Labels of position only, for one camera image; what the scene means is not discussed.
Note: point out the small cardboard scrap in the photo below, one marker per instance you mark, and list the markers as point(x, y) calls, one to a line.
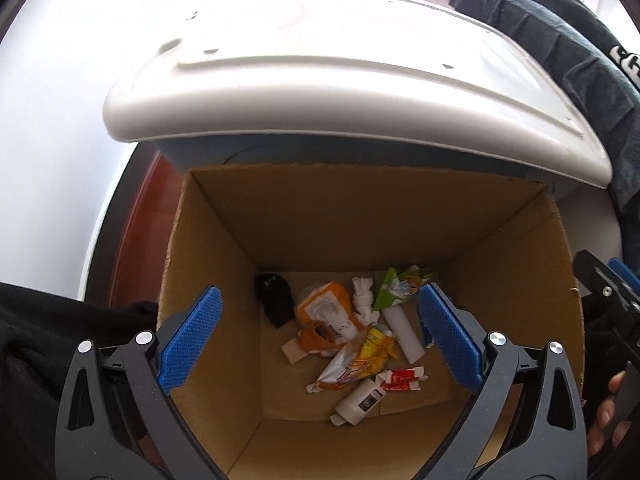
point(294, 351)

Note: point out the white plastic bottle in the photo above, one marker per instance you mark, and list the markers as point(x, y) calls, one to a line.
point(357, 402)

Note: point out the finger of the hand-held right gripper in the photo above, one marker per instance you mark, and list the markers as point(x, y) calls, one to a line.
point(607, 290)

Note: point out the person's right hand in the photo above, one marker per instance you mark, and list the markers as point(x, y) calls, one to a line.
point(607, 415)

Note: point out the white plastic bin lid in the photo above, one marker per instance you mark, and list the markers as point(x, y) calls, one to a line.
point(350, 75)

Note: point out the white foam bar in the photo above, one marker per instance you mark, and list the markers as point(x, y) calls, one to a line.
point(405, 335)

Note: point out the red and white wrapper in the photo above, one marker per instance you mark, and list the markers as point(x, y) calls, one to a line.
point(402, 380)

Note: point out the orange and white snack bag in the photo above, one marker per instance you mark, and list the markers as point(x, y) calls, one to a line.
point(325, 305)

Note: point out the person's black clothing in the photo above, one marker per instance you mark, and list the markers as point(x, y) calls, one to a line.
point(45, 360)

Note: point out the white tissue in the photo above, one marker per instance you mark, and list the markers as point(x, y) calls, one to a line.
point(366, 297)

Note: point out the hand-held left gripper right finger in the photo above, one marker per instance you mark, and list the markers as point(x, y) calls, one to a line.
point(450, 335)

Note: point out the black jacket with white print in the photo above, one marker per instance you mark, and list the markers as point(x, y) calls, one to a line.
point(590, 15)

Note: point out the dark blue blanket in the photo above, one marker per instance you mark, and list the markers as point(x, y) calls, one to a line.
point(530, 45)

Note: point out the black knitted sock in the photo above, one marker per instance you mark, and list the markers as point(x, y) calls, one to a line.
point(274, 300)

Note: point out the yellow snack bag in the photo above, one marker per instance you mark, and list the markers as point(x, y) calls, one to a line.
point(360, 357)

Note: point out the green snack bag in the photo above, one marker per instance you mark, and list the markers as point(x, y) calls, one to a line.
point(397, 287)

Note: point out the orange wrapper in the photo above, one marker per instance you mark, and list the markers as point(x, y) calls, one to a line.
point(315, 337)

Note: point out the cardboard box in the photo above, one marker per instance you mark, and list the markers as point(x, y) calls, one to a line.
point(350, 220)

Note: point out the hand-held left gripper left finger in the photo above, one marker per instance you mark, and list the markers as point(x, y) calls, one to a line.
point(192, 340)

